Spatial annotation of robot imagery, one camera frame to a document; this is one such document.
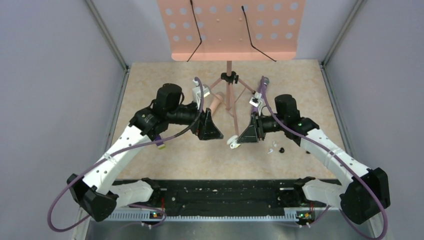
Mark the purple glitter microphone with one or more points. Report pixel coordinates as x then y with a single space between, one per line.
262 88

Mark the pink music stand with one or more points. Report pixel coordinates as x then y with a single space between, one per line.
232 30

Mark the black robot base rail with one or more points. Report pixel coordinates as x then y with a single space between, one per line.
257 200

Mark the purple green toy block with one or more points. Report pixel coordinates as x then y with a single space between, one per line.
159 143

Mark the white earbud charging case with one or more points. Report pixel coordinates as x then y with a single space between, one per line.
232 142

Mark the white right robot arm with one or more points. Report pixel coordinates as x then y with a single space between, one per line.
361 192

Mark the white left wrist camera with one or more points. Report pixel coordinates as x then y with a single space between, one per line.
197 94

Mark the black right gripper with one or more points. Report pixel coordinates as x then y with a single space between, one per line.
255 131

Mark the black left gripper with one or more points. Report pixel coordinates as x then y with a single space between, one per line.
205 127

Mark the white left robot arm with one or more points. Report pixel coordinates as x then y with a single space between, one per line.
166 118

